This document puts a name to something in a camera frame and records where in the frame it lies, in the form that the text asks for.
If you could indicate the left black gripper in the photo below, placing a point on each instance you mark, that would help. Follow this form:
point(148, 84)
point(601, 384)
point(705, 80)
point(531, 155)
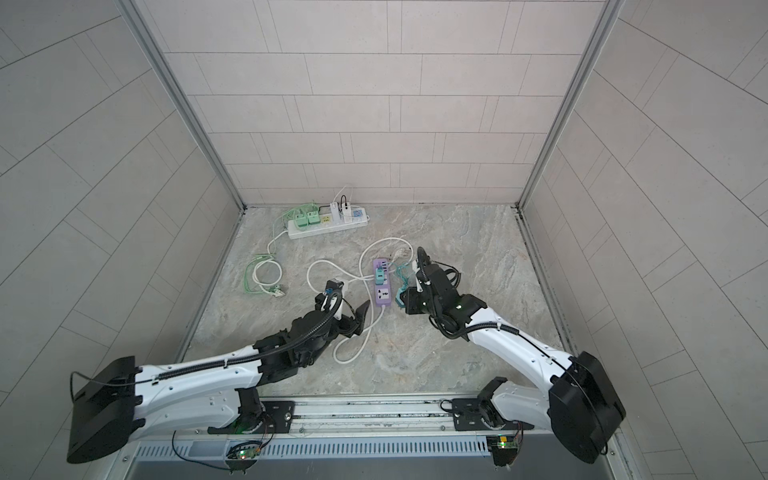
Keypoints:
point(359, 318)

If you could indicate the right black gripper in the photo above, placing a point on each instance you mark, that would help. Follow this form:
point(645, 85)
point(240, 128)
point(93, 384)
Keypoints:
point(409, 296)

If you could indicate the teal charger plug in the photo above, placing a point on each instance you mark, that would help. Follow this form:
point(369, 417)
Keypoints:
point(381, 276)
point(399, 297)

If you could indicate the purple power strip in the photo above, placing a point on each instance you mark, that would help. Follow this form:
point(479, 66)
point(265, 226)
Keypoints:
point(382, 293)

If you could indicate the white charger with black cable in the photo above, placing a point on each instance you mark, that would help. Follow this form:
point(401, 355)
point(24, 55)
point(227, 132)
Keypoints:
point(346, 212)

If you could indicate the white multicolour power strip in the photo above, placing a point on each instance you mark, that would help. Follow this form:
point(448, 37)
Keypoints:
point(328, 223)

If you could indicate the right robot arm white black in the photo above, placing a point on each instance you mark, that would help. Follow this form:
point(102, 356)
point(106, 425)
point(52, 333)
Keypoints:
point(571, 396)

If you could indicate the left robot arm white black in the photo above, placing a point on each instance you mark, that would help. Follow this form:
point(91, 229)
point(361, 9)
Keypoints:
point(124, 401)

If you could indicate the left circuit board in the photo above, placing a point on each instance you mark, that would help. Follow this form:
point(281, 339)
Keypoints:
point(246, 451)

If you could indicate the circuit board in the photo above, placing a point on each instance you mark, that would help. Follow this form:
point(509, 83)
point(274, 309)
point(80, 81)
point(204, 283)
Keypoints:
point(246, 451)
point(503, 449)

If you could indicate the right circuit board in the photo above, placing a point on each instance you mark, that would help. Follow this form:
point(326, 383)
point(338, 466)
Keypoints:
point(503, 449)

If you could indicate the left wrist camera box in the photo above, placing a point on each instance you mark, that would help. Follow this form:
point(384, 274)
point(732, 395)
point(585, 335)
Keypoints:
point(333, 298)

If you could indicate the aluminium mounting rail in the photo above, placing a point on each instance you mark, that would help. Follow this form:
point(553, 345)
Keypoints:
point(345, 428)

